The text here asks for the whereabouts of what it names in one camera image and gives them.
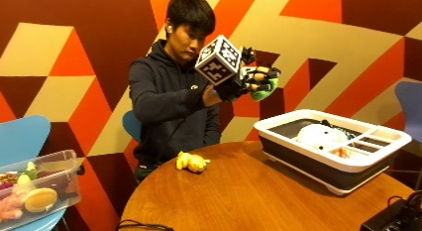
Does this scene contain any white cube with black markers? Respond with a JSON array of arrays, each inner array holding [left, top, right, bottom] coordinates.
[[194, 34, 243, 86]]

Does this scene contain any white round soft toy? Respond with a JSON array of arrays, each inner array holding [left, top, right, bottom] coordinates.
[[292, 123, 350, 150]]

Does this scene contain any black electronic box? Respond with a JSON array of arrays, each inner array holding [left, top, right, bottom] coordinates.
[[358, 190, 422, 231]]

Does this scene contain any pink soft toy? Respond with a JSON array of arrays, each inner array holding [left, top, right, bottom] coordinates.
[[0, 190, 26, 223]]

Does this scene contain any white and black dish rack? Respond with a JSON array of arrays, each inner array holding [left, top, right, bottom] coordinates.
[[251, 108, 414, 196]]

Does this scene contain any yellow round bun toy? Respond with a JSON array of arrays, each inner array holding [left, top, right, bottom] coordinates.
[[22, 187, 60, 214]]

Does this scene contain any green vegetable toy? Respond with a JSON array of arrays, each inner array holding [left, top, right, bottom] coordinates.
[[16, 161, 40, 186]]

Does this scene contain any clear plastic storage box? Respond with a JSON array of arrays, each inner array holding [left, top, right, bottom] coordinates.
[[0, 149, 83, 231]]

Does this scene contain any the person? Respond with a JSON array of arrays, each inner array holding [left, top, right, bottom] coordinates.
[[127, 0, 223, 183]]

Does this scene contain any yellow soft toy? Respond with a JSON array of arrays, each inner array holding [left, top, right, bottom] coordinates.
[[175, 151, 211, 174]]

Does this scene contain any pale blue chair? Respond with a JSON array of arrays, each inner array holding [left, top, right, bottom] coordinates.
[[392, 80, 422, 145]]

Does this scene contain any light blue chair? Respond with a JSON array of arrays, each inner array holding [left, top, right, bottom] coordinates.
[[0, 114, 69, 231]]

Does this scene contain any black cable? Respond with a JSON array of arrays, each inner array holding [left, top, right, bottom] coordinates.
[[114, 218, 175, 231]]

